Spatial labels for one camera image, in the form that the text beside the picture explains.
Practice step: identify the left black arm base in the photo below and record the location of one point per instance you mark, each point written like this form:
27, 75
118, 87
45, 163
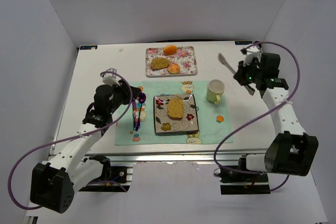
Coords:
114, 178

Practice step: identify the orange bun at back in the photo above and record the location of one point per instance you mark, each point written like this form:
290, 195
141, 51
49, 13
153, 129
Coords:
170, 50

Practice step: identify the light green placemat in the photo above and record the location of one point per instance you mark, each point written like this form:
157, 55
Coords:
214, 121

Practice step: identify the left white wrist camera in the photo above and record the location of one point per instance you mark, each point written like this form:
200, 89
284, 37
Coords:
109, 78

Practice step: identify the orange bun at front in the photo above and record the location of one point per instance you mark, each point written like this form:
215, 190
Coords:
174, 68

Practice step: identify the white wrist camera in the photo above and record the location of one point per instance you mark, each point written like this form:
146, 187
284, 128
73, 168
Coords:
109, 78
250, 54

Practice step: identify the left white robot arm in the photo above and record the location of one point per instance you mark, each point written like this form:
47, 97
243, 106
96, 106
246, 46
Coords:
55, 182

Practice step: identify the right blue table label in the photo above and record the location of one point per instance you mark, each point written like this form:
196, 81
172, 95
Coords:
243, 42

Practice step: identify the blue table label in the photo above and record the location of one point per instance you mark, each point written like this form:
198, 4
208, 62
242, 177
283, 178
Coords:
243, 42
88, 47

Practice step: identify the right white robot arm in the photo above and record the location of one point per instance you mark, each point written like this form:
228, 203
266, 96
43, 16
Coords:
293, 150

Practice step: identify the floral serving tray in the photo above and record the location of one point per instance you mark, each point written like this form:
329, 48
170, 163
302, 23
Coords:
184, 57

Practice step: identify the flat seeded bread slice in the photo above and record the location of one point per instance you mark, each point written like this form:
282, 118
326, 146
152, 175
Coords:
159, 63

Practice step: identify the orange bun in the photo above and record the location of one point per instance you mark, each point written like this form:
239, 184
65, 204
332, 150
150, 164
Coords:
174, 68
170, 50

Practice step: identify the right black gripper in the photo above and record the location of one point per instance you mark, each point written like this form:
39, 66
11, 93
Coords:
243, 74

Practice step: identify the purple spoon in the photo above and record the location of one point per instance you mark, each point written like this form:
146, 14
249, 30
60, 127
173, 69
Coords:
137, 106

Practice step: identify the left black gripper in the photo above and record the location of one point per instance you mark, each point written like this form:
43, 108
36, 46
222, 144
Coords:
130, 91

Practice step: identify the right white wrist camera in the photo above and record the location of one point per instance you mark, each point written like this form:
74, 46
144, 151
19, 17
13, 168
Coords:
250, 54

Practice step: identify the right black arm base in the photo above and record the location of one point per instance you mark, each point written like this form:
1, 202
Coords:
241, 184

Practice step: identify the square floral plate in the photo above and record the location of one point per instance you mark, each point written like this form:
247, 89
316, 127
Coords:
163, 124

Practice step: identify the left blue table label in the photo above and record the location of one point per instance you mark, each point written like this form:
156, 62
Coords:
88, 47

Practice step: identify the pale yellow mug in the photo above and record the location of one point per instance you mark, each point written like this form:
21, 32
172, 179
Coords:
215, 90

